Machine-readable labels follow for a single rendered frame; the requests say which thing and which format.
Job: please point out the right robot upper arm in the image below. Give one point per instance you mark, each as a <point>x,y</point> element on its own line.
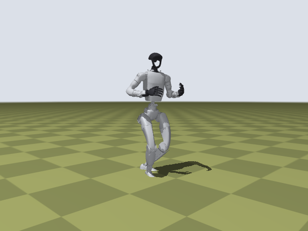
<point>140,77</point>

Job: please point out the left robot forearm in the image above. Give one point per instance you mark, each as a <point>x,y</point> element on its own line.
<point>174,94</point>

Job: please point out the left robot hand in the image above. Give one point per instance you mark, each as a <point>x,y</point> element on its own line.
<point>181,90</point>

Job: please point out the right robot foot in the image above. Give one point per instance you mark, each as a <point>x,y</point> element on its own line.
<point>150,174</point>

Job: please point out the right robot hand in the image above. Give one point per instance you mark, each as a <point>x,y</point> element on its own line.
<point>153,91</point>

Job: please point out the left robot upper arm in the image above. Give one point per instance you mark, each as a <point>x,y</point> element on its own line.
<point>168,86</point>

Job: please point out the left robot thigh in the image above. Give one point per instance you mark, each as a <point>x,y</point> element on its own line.
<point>165,131</point>

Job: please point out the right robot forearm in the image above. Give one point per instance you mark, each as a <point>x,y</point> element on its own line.
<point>135,93</point>

